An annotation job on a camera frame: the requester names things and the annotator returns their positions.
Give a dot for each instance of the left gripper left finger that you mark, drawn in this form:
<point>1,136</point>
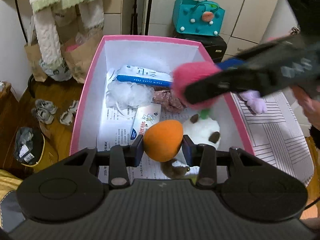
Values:
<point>117,159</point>

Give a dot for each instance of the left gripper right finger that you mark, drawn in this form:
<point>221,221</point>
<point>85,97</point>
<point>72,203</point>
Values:
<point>207,158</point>

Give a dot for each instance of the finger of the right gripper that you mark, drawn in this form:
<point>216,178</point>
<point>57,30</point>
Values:
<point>277,52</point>
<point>264,81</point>

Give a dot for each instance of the white panda plush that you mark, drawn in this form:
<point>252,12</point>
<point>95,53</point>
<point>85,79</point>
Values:
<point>200,131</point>

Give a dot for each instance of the orange egg sponge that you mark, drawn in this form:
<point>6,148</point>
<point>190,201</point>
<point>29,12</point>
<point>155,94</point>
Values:
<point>163,140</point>

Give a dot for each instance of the small white tissue pack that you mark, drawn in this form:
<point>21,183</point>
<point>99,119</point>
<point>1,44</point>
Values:
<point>145,117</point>

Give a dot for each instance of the white mesh bath pouf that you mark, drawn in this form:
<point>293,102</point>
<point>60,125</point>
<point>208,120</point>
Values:
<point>124,96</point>

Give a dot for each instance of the pink floral scrunchie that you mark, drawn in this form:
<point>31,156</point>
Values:
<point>168,100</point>

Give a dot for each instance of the purple plush with pink hat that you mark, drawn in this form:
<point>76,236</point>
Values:
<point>188,73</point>

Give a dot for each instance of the blue wet wipes pack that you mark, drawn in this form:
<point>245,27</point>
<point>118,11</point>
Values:
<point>143,76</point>

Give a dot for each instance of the green egg sponge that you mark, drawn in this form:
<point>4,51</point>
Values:
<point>204,113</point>

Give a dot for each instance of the person right hand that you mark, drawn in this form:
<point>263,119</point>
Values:
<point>310,107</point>

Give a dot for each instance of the beige wardrobe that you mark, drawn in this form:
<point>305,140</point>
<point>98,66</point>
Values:
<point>241,23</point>

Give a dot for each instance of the black suitcase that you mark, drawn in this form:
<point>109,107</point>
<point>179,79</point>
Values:
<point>214,45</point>

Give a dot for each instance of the striped tablecloth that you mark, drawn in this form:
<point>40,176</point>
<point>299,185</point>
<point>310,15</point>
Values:
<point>277,138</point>

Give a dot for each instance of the teal felt tote bag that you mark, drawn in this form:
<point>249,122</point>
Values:
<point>198,17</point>

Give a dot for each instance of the pink cardboard box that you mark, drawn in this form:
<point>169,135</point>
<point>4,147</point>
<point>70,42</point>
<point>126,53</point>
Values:
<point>101,127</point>

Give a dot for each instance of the brown paper bag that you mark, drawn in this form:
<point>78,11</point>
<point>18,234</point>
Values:
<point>79,51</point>

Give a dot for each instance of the black clothes rack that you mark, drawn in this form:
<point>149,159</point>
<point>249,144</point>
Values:
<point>20,21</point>

